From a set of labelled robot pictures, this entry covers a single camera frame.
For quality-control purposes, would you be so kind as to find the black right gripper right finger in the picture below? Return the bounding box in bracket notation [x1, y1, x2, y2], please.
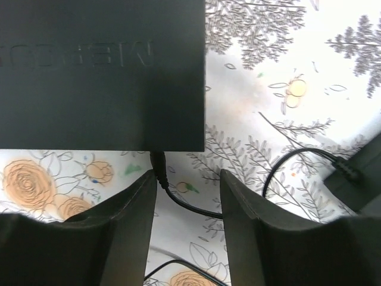
[220, 170, 380, 286]

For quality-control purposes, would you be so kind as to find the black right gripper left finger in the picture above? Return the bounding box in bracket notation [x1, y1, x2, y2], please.
[1, 171, 157, 285]

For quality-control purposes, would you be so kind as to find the thin black power cable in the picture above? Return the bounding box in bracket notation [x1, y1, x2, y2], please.
[143, 148, 363, 286]

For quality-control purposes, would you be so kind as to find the black network switch box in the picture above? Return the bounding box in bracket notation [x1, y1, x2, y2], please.
[1, 1, 205, 151]

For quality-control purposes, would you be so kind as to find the black power adapter brick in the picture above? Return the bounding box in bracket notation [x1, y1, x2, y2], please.
[324, 135, 380, 217]

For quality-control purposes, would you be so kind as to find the floral patterned table mat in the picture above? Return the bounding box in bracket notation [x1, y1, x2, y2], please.
[0, 0, 381, 286]

